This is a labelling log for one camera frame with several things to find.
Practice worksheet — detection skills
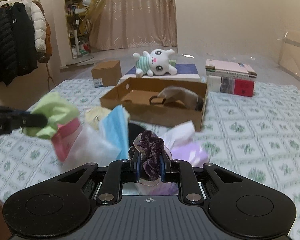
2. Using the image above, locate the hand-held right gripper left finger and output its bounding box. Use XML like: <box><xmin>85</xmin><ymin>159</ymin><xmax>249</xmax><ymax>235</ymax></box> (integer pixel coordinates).
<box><xmin>56</xmin><ymin>152</ymin><xmax>142</xmax><ymax>205</ymax></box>

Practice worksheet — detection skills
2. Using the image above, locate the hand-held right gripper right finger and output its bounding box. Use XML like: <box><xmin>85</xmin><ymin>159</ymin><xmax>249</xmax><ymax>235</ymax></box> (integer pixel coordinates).
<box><xmin>158</xmin><ymin>152</ymin><xmax>243</xmax><ymax>205</ymax></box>

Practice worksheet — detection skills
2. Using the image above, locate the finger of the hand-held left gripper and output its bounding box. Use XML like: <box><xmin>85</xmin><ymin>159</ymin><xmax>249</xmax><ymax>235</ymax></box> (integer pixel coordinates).
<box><xmin>13</xmin><ymin>109</ymin><xmax>49</xmax><ymax>132</ymax></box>

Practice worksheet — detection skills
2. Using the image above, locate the purple velvet scrunchie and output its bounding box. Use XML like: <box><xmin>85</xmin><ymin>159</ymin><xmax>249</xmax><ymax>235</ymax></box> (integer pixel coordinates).
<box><xmin>129</xmin><ymin>130</ymin><xmax>165</xmax><ymax>182</ymax></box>

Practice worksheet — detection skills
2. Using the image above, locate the green paper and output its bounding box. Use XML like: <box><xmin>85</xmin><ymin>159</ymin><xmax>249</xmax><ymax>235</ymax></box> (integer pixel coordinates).
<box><xmin>21</xmin><ymin>92</ymin><xmax>80</xmax><ymax>139</ymax></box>

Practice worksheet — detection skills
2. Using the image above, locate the purple tissue pack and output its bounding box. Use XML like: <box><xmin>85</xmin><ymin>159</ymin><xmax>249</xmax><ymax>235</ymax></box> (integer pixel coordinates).
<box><xmin>165</xmin><ymin>141</ymin><xmax>211</xmax><ymax>168</ymax></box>

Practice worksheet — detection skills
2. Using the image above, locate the pink white packet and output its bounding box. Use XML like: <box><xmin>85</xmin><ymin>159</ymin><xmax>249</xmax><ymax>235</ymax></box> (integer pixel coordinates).
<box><xmin>51</xmin><ymin>118</ymin><xmax>83</xmax><ymax>162</ymax></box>

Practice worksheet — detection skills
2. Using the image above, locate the white cloth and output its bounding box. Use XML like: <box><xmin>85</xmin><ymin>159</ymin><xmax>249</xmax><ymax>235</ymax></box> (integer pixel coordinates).
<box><xmin>162</xmin><ymin>120</ymin><xmax>196</xmax><ymax>153</ymax></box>

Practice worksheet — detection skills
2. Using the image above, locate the blue face mask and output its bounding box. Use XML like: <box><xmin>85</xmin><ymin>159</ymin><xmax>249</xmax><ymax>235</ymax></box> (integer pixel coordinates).
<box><xmin>99</xmin><ymin>105</ymin><xmax>131</xmax><ymax>159</ymax></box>

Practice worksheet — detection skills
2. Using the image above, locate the clear plastic bag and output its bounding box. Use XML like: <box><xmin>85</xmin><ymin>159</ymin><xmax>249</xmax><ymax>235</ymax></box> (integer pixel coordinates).
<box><xmin>61</xmin><ymin>124</ymin><xmax>121</xmax><ymax>173</ymax></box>

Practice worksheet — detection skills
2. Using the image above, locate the cardboard tray box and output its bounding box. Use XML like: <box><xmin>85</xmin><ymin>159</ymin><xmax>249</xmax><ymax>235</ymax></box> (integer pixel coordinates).
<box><xmin>99</xmin><ymin>77</ymin><xmax>208</xmax><ymax>132</ymax></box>

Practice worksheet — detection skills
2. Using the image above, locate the pale yellow towel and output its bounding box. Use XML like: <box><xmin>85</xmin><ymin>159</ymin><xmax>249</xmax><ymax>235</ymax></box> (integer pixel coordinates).
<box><xmin>84</xmin><ymin>106</ymin><xmax>113</xmax><ymax>132</ymax></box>

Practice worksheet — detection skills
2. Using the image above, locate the black oval pad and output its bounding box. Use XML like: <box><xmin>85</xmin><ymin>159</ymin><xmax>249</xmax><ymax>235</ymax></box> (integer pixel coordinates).
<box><xmin>128</xmin><ymin>123</ymin><xmax>147</xmax><ymax>147</ymax></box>

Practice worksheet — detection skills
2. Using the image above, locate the metal clothes rack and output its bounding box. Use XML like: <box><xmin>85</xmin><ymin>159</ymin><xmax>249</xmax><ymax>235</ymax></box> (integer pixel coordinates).
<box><xmin>0</xmin><ymin>0</ymin><xmax>56</xmax><ymax>92</ymax></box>

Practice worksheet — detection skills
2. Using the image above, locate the brown hair band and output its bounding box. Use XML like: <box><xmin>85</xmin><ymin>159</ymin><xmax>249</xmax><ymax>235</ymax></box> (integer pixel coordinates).
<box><xmin>149</xmin><ymin>95</ymin><xmax>167</xmax><ymax>106</ymax></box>

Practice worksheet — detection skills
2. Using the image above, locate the grey brown sock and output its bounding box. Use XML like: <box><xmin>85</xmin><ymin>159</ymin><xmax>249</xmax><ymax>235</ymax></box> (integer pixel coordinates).
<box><xmin>157</xmin><ymin>85</ymin><xmax>205</xmax><ymax>111</ymax></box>

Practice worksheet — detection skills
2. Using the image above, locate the black puffer jacket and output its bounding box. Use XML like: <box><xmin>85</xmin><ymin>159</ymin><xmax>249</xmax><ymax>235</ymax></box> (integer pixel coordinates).
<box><xmin>0</xmin><ymin>4</ymin><xmax>17</xmax><ymax>87</ymax></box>

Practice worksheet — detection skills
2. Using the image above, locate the brown jacket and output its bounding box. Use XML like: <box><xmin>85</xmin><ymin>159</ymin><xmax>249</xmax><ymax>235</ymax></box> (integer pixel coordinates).
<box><xmin>32</xmin><ymin>0</ymin><xmax>53</xmax><ymax>63</ymax></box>

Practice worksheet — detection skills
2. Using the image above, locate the black jacket white logo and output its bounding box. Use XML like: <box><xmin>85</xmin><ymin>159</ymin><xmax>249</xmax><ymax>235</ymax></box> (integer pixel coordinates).
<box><xmin>7</xmin><ymin>2</ymin><xmax>38</xmax><ymax>77</ymax></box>

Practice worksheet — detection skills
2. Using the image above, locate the small closed cardboard box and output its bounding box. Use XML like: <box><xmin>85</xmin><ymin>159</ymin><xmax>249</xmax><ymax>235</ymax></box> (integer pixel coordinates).
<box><xmin>91</xmin><ymin>60</ymin><xmax>122</xmax><ymax>88</ymax></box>

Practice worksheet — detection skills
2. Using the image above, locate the white puffer jacket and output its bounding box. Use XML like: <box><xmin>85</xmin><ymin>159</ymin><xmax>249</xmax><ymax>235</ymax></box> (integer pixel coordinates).
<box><xmin>24</xmin><ymin>0</ymin><xmax>47</xmax><ymax>53</ymax></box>

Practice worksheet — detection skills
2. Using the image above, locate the green floral bed sheet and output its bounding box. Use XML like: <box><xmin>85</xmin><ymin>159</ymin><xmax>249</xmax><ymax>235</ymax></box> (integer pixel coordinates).
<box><xmin>0</xmin><ymin>79</ymin><xmax>300</xmax><ymax>240</ymax></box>

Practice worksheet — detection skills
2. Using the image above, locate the blue white flat box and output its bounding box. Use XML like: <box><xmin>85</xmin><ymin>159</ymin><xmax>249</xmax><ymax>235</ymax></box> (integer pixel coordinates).
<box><xmin>117</xmin><ymin>63</ymin><xmax>201</xmax><ymax>85</ymax></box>

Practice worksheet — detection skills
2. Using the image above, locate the white plush rabbit toy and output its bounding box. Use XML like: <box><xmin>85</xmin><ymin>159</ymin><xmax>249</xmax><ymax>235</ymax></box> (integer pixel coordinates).
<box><xmin>132</xmin><ymin>49</ymin><xmax>178</xmax><ymax>78</ymax></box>

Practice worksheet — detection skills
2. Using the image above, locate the white spine book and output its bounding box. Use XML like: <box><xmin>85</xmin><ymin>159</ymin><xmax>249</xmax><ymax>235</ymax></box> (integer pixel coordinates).
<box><xmin>206</xmin><ymin>69</ymin><xmax>257</xmax><ymax>81</ymax></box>

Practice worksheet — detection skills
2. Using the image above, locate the pink cover book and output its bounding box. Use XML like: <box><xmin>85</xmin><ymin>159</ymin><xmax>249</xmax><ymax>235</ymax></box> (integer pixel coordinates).
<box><xmin>205</xmin><ymin>59</ymin><xmax>257</xmax><ymax>76</ymax></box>

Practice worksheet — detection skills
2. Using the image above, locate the wooden bookshelf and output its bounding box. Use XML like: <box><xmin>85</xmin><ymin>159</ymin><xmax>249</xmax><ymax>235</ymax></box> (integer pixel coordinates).
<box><xmin>62</xmin><ymin>0</ymin><xmax>93</xmax><ymax>60</ymax></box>

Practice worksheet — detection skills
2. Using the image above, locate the yellow standing fan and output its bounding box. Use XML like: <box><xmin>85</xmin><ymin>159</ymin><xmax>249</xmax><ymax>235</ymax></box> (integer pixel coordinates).
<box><xmin>72</xmin><ymin>0</ymin><xmax>108</xmax><ymax>61</ymax></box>

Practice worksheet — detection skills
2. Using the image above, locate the beige patterned curtain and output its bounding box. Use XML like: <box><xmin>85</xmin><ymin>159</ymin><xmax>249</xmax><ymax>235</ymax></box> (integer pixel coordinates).
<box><xmin>89</xmin><ymin>0</ymin><xmax>178</xmax><ymax>52</ymax></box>

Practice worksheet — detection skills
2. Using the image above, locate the plastic wrapped wooden headboard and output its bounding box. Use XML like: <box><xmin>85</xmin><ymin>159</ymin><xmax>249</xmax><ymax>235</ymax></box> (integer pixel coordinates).
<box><xmin>278</xmin><ymin>30</ymin><xmax>300</xmax><ymax>90</ymax></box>

